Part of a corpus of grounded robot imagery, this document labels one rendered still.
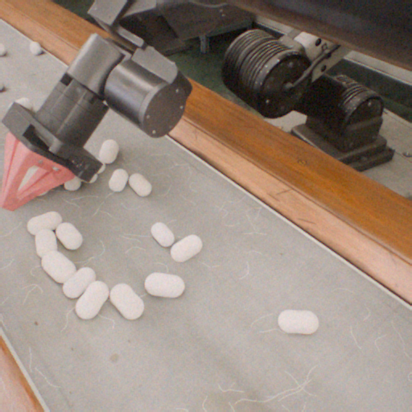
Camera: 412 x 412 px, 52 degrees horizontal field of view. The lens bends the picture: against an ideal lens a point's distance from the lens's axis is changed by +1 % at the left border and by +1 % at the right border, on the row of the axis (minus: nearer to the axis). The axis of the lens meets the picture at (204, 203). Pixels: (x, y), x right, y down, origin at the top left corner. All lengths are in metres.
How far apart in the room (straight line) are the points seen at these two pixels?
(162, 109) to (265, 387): 0.26
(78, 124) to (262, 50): 0.43
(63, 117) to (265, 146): 0.26
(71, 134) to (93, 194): 0.09
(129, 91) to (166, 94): 0.04
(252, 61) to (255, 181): 0.32
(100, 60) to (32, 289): 0.23
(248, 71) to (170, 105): 0.38
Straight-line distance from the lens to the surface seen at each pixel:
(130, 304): 0.37
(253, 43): 0.80
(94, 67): 0.45
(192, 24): 0.45
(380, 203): 0.51
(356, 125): 1.01
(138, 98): 0.40
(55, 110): 0.45
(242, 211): 0.49
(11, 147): 0.47
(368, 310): 0.43
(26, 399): 0.34
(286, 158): 0.54
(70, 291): 0.40
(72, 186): 0.51
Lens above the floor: 1.07
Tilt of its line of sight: 41 degrees down
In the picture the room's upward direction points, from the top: 3 degrees clockwise
